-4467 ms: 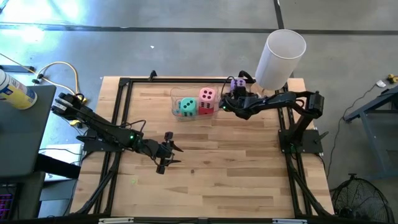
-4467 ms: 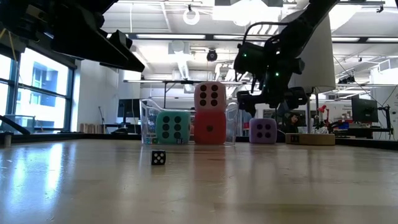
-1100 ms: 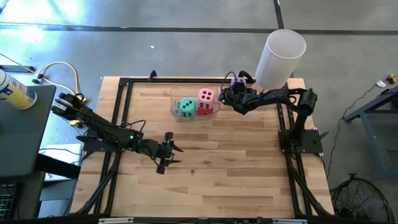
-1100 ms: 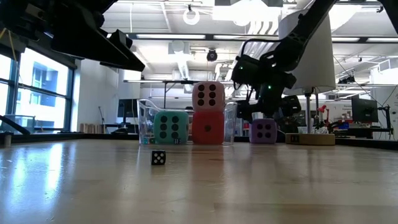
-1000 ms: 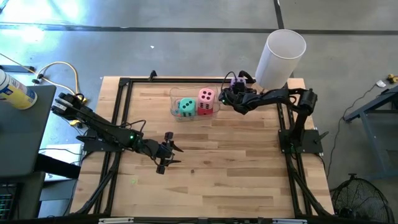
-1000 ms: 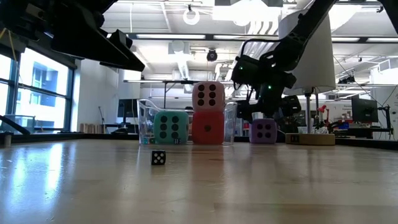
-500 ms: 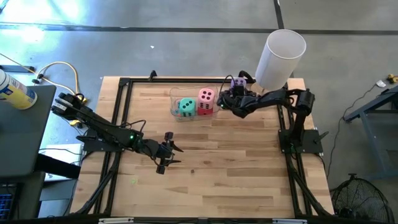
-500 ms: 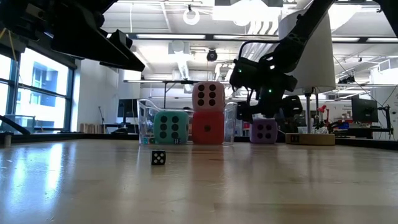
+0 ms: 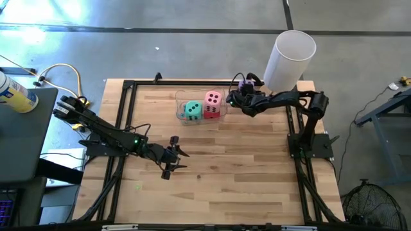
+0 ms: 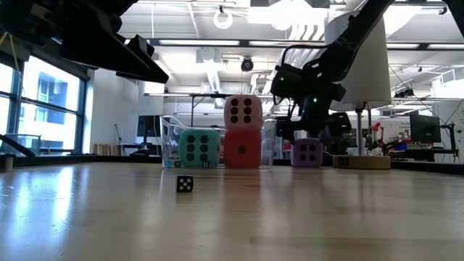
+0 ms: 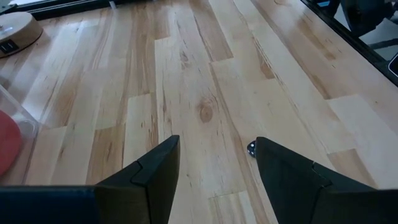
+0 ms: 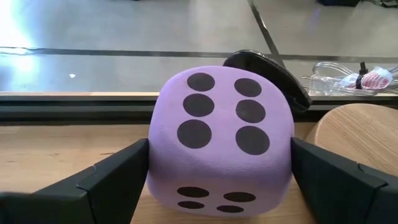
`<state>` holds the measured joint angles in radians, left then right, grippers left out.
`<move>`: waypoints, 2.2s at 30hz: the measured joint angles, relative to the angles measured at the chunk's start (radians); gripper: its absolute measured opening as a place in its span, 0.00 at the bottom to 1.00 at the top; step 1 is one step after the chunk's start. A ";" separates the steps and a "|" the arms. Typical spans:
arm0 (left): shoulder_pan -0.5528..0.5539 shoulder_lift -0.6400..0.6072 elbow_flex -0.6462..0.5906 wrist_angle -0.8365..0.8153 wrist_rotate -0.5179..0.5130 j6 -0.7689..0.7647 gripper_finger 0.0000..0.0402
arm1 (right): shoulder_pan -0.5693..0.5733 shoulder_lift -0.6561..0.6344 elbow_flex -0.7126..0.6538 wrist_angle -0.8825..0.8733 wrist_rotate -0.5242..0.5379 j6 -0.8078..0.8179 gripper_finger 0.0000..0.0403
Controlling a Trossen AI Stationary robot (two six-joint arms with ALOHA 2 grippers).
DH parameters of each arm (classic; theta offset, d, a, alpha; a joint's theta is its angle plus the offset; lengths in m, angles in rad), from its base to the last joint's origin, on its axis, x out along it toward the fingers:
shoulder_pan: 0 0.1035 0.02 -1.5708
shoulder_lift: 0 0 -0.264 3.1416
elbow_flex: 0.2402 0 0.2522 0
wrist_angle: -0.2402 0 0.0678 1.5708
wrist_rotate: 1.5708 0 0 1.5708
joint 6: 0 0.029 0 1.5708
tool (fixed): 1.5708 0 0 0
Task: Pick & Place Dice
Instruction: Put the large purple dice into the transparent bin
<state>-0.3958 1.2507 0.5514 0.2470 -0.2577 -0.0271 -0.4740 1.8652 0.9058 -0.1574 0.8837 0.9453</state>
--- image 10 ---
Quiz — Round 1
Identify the yellow cable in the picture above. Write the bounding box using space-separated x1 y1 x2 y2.
0 30 21 73

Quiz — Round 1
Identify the clear plastic bin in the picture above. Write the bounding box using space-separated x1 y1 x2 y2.
159 115 278 170

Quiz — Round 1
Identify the black computer monitor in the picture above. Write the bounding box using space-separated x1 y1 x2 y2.
410 110 442 144
136 115 162 138

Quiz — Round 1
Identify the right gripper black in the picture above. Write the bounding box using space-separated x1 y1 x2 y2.
275 101 352 155

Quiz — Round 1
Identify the white shade table lamp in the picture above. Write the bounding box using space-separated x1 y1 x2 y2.
323 9 392 170

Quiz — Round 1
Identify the white ring light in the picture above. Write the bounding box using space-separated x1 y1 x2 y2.
212 9 233 30

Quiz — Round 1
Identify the large red foam die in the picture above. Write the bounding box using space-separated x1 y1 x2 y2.
223 129 262 170

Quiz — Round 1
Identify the red desk lamp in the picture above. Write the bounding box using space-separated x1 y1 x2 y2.
369 122 386 146

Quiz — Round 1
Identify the black aluminium table frame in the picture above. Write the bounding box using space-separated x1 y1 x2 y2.
0 134 464 175

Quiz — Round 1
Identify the large pink foam die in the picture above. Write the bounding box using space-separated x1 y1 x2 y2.
223 94 263 131

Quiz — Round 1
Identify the large purple foam die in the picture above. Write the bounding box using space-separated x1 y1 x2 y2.
291 138 324 168

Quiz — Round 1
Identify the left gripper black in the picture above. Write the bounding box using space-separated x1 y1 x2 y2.
32 7 170 84

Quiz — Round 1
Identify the large teal foam die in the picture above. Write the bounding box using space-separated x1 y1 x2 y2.
178 128 221 169

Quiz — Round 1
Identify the small black die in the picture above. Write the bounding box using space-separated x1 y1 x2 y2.
176 175 194 194

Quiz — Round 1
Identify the large window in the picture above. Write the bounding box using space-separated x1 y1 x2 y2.
0 56 87 154

